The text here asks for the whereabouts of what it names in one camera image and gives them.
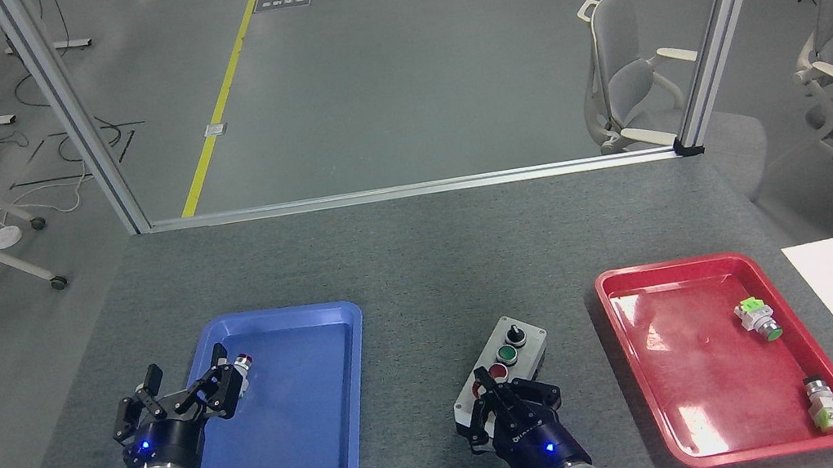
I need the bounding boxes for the dark floor label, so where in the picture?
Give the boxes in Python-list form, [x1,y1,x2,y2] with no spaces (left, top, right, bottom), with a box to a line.
[253,0,313,15]

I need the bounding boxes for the black post corner bracket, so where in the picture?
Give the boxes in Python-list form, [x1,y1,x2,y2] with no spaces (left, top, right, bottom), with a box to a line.
[672,135,706,160]

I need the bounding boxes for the silver aluminium post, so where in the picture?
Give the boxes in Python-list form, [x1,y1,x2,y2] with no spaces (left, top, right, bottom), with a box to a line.
[0,0,153,252]
[653,0,816,158]

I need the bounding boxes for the red push button orange base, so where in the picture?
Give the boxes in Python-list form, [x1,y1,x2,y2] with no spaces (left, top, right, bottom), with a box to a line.
[225,353,258,399]

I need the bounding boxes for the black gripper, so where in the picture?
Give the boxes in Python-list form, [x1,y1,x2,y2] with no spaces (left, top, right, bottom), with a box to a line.
[102,339,258,468]
[458,354,595,468]

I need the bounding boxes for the blue plastic tray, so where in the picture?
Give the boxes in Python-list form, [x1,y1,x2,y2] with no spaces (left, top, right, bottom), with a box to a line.
[164,296,386,468]

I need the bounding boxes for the silver aluminium rail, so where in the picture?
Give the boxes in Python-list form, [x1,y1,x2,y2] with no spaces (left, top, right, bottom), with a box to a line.
[138,141,691,238]

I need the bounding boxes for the silver push button green base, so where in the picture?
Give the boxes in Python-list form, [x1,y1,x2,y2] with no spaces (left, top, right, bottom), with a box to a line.
[801,372,833,434]

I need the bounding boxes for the grey four-button control box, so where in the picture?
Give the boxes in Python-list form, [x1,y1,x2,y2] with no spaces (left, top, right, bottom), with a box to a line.
[441,310,561,439]

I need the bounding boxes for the red plastic tray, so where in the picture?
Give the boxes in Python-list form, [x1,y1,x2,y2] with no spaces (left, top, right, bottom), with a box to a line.
[592,235,833,468]

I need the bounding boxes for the green push button switch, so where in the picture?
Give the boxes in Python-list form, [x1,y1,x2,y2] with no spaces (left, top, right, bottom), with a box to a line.
[732,293,785,348]

